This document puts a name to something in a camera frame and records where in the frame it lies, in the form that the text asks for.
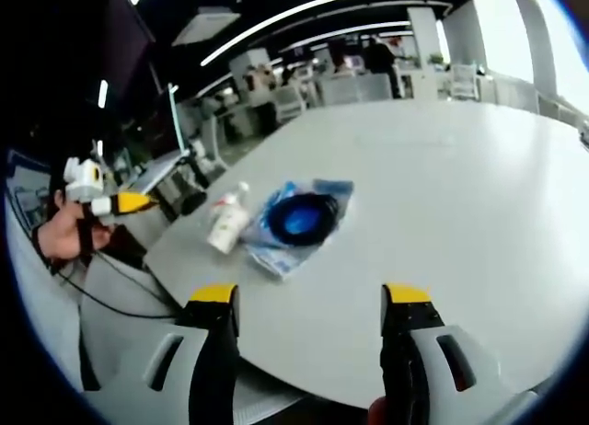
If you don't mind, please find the white office chair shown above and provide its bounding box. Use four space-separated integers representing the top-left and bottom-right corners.
274 85 308 125

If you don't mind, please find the white table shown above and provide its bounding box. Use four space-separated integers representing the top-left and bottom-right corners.
143 98 589 410

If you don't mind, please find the blue packet with black cable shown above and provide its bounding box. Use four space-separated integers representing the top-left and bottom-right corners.
239 178 355 281

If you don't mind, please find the person's left hand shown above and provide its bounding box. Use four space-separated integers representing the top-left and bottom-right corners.
35 208 112 261

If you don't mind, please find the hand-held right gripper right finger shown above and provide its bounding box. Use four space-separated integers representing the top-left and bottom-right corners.
379 282 537 425

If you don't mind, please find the white plastic bottle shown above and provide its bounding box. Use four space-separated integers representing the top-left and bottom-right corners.
205 180 252 254

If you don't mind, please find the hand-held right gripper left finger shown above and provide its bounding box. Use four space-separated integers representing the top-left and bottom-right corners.
82 281 241 425

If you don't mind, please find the person's right hand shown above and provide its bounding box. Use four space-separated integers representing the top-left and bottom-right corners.
366 396 390 425

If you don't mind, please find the white desk with teal post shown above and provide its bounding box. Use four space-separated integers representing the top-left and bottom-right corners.
126 82 208 201

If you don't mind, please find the black cable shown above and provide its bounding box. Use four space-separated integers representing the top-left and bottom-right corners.
49 247 179 319

